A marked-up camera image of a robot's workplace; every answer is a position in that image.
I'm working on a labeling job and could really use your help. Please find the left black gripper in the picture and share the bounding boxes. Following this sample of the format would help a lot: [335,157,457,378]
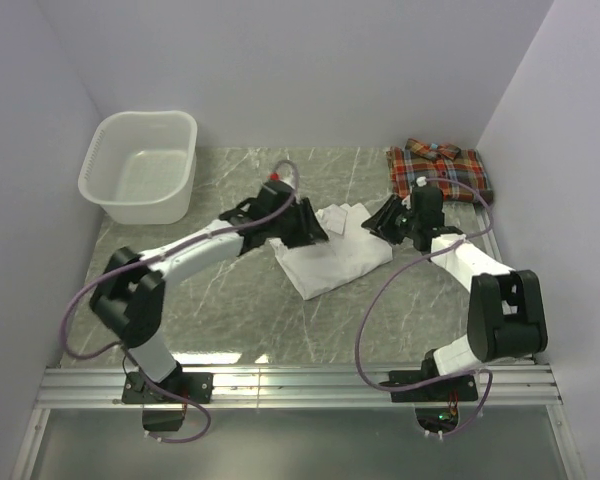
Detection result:
[268,197,328,249]

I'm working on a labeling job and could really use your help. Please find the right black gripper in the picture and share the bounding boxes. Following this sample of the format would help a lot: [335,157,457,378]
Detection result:
[361,195,421,246]

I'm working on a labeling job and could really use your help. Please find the white long sleeve shirt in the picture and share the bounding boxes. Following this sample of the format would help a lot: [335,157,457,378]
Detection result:
[269,203,393,300]

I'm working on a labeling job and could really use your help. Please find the plaid flannel shirt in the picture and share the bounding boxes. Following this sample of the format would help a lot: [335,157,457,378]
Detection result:
[386,138,495,204]

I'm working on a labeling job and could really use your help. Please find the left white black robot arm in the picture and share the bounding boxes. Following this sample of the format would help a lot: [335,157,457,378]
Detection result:
[89,176,329,402]

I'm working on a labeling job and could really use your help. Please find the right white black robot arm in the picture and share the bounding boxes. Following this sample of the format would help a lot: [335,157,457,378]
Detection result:
[354,178,548,400]

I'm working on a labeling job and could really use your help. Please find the white plastic laundry basket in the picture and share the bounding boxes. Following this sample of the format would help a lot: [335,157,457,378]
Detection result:
[78,110,198,225]

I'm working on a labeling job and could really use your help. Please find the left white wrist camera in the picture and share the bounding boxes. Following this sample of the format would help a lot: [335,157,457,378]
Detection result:
[269,172,295,187]

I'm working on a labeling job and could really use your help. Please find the aluminium mounting rail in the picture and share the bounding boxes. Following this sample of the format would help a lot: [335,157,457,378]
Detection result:
[34,362,562,410]

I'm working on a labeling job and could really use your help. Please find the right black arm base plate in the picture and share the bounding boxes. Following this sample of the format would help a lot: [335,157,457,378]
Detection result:
[387,368,481,435]

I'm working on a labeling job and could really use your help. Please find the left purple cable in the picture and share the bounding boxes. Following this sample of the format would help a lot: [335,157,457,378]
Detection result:
[57,159,301,446]

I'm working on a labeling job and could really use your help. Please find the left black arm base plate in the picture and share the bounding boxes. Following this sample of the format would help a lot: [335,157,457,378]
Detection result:
[120,371,214,444]

